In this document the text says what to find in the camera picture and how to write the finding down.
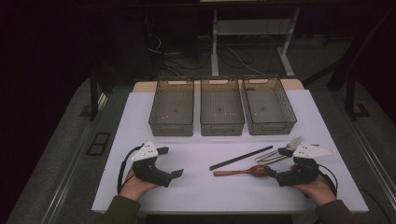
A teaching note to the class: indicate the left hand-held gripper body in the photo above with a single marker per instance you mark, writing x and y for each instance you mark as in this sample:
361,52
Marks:
149,172

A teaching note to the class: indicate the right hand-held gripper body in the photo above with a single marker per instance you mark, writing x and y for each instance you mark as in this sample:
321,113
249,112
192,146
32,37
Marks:
300,174

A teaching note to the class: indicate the metal fork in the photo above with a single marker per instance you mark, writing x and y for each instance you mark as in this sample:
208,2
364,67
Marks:
271,157

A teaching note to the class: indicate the black chopstick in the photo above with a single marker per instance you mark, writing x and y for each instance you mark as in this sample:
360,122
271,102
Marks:
239,158

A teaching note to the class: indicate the brown wooden spoon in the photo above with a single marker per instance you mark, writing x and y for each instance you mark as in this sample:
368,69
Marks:
236,172

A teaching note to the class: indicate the smoky transparent plastic bin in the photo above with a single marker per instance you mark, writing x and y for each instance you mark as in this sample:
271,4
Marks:
267,107
221,109
172,109

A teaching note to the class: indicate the person's left hand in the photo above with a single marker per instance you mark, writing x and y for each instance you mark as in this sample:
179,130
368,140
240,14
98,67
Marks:
135,188

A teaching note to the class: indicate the person's right hand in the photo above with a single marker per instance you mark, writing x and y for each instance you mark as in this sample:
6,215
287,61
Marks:
320,191

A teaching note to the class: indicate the white table mat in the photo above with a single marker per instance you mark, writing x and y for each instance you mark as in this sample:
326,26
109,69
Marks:
199,193

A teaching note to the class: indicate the black floor socket panel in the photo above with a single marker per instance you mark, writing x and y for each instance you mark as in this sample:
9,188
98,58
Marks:
98,143

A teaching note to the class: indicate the black metal stand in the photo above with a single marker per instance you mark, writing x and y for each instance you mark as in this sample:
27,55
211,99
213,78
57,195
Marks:
93,96
350,99

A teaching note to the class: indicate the metal floor rail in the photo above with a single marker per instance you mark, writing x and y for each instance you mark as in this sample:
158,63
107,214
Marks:
373,158
67,174

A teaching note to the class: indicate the white metal desk frame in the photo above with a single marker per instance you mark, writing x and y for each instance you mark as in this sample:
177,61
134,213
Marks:
214,46

